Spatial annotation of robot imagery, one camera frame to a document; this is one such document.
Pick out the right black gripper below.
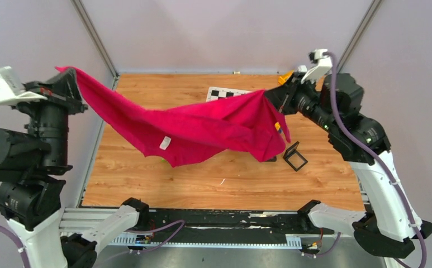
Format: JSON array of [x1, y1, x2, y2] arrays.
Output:
[[262, 71, 334, 131]]

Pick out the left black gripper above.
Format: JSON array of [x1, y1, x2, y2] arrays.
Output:
[[20, 64, 92, 164]]

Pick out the magenta red garment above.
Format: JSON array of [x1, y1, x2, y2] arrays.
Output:
[[76, 69, 291, 167]]

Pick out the black frame box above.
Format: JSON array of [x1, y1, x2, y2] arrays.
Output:
[[283, 141, 308, 172]]

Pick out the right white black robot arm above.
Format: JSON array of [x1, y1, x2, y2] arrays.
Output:
[[265, 73, 432, 259]]

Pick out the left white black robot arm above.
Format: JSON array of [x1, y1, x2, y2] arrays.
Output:
[[0, 66, 150, 267]]

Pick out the yellow toy behind metronome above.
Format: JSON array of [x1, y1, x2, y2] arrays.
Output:
[[277, 70, 295, 85]]

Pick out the white metronome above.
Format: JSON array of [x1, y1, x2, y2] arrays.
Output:
[[297, 65, 307, 73]]

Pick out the yellow blue toy bricks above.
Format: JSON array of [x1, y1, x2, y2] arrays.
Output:
[[274, 122, 283, 134]]

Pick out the black white chessboard mat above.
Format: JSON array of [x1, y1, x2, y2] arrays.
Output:
[[206, 87, 251, 102]]

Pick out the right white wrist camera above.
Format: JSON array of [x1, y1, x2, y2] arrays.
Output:
[[301, 49, 333, 84]]

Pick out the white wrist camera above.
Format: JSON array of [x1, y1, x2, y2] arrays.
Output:
[[0, 66, 48, 106], [301, 49, 333, 84]]

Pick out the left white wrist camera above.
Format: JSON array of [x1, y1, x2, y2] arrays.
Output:
[[0, 66, 48, 106]]

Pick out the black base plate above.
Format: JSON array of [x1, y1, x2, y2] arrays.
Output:
[[133, 209, 334, 245]]

